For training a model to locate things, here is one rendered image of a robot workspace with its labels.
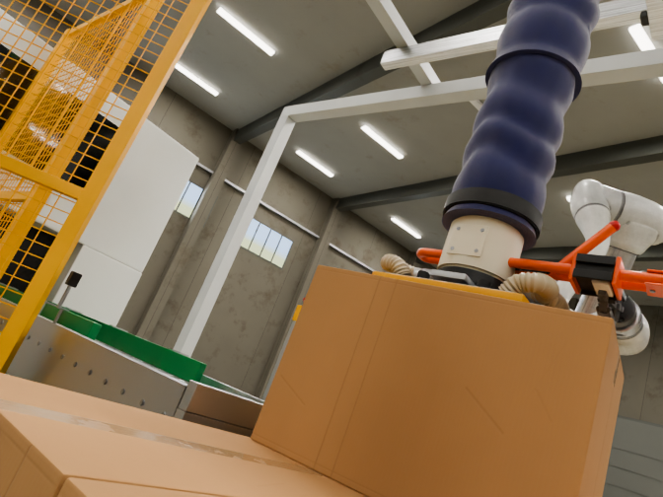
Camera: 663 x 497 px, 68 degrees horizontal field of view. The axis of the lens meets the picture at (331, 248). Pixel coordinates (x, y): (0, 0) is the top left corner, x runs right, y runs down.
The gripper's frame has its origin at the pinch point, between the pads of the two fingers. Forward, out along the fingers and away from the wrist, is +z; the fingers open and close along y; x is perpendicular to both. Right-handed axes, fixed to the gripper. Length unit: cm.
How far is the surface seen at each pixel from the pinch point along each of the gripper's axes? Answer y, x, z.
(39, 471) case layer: 55, 22, 78
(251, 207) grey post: -99, 338, -175
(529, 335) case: 19.3, 5.9, 17.5
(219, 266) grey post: -35, 338, -170
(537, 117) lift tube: -34.7, 19.1, 7.3
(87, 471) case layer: 53, 19, 76
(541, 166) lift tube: -24.1, 16.8, 3.3
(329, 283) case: 17, 49, 20
